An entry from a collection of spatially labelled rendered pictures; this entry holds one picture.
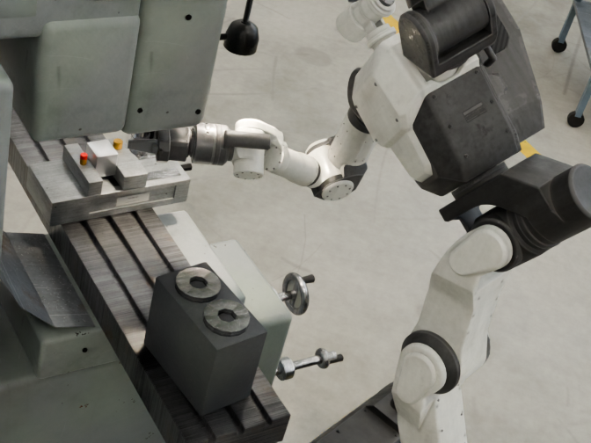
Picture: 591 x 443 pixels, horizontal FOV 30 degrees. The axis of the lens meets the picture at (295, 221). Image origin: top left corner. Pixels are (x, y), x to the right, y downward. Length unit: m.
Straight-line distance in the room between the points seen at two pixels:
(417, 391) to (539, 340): 1.85
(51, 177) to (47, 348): 0.41
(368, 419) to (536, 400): 1.24
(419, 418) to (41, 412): 0.85
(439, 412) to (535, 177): 0.62
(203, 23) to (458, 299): 0.73
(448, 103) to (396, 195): 2.55
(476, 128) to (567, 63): 4.05
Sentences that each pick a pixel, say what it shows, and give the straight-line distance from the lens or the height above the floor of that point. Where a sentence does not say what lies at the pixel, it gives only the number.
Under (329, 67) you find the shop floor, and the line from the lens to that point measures 5.32.
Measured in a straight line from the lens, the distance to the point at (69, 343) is 2.43.
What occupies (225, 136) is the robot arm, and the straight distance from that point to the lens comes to 2.32.
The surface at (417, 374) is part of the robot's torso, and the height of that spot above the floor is 1.00.
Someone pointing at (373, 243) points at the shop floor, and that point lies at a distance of 4.28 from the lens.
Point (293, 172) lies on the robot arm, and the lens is 2.46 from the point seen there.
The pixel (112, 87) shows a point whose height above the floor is 1.45.
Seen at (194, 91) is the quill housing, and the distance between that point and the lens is 2.21.
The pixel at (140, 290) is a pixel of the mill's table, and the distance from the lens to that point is 2.42.
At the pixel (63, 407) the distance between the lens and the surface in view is 2.60.
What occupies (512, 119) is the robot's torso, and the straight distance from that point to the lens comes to 2.10.
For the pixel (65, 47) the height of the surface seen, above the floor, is 1.55.
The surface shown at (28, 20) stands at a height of 1.60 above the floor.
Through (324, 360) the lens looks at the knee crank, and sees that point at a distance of 2.96.
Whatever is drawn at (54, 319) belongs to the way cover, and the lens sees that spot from 2.40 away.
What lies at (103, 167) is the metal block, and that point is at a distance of 2.56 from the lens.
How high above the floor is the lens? 2.57
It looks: 37 degrees down
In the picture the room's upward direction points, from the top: 16 degrees clockwise
